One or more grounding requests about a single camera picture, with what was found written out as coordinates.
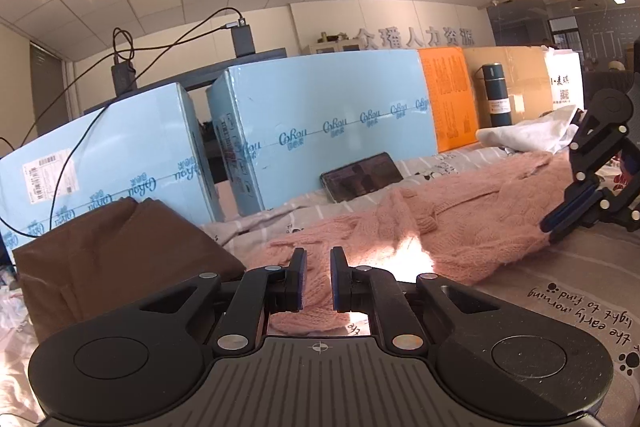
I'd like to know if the brown folded garment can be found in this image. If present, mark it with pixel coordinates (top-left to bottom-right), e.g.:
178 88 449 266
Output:
12 197 247 343

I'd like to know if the brown cardboard box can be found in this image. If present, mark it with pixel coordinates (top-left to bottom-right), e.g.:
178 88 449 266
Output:
462 46 555 128

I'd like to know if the black sofa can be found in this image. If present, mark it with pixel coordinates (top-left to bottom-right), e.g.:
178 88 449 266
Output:
582 69 638 108

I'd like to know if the pink knitted sweater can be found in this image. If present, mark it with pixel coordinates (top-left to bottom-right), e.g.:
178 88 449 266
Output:
267 149 601 335

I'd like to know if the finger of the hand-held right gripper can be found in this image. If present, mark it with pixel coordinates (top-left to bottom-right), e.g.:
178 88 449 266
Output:
540 117 630 234
549 179 640 249

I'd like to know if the smartphone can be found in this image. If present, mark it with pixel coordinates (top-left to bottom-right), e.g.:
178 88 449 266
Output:
320 152 405 204

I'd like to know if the grey wall lettering sign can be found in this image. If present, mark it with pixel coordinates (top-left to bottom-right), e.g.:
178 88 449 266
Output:
354 26 477 52

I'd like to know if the striped printed bed sheet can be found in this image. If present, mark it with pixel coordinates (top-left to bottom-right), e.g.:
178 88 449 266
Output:
0 142 640 427

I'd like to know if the beige cabinet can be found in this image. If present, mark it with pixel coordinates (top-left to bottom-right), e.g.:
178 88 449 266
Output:
314 31 362 56

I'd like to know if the small light blue carton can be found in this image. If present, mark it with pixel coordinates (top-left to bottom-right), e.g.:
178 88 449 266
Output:
0 82 224 268

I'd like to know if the large light blue carton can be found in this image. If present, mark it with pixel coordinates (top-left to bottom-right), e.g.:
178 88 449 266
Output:
206 49 441 215

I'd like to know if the orange printed box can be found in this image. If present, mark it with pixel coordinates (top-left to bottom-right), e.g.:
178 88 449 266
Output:
417 47 481 154

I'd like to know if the white paper bag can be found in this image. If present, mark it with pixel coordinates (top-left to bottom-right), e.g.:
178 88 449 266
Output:
544 47 585 112

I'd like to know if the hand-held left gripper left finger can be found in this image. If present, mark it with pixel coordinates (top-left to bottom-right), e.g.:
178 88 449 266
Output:
137 248 308 356

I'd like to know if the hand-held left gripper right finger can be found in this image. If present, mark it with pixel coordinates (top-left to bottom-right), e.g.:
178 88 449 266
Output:
330 247 502 354

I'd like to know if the dark blue vacuum bottle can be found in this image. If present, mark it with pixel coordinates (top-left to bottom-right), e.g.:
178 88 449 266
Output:
481 63 513 128

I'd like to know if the white garment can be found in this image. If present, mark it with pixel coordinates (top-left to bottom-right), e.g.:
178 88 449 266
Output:
475 109 585 155

